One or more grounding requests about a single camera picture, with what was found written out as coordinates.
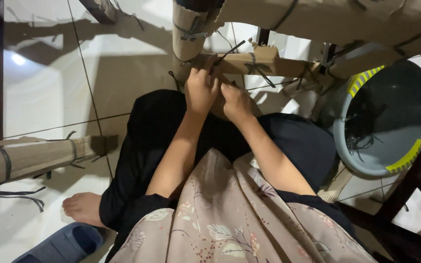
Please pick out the person's left hand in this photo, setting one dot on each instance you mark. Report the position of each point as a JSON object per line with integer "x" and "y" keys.
{"x": 200, "y": 91}

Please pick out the person's right hand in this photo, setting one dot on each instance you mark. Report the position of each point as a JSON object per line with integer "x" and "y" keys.
{"x": 236, "y": 104}

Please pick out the person's right fingers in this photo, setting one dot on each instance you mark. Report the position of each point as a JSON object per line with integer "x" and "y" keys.
{"x": 229, "y": 89}

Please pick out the person's left fingers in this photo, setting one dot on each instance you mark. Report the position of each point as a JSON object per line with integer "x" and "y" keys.
{"x": 207, "y": 66}

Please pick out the cardboard-wrapped furniture crossbar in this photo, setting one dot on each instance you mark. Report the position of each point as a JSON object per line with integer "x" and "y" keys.
{"x": 269, "y": 65}

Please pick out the black trousers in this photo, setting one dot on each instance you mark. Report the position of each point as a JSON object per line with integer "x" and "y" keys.
{"x": 159, "y": 146}

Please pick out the dark wooden slanted bar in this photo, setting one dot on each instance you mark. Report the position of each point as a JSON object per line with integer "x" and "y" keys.
{"x": 99, "y": 11}

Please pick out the beige floral dress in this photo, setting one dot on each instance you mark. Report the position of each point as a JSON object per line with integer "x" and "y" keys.
{"x": 232, "y": 219}

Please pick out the large cardboard-wrapped furniture panel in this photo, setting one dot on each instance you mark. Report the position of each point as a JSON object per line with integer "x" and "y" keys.
{"x": 342, "y": 22}

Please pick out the person's bare foot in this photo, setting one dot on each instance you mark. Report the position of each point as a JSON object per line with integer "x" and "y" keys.
{"x": 83, "y": 208}

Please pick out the cardboard-wrapped furniture leg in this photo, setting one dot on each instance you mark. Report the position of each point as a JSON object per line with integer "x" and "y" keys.
{"x": 35, "y": 159}

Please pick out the blue rubber slipper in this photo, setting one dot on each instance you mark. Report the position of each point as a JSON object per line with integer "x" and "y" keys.
{"x": 64, "y": 244}

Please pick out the cardboard-wrapped upright furniture post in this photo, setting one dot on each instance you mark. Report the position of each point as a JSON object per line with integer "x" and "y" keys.
{"x": 186, "y": 40}

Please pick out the dark wooden chair frame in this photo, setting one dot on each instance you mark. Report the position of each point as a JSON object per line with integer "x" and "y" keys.
{"x": 411, "y": 190}

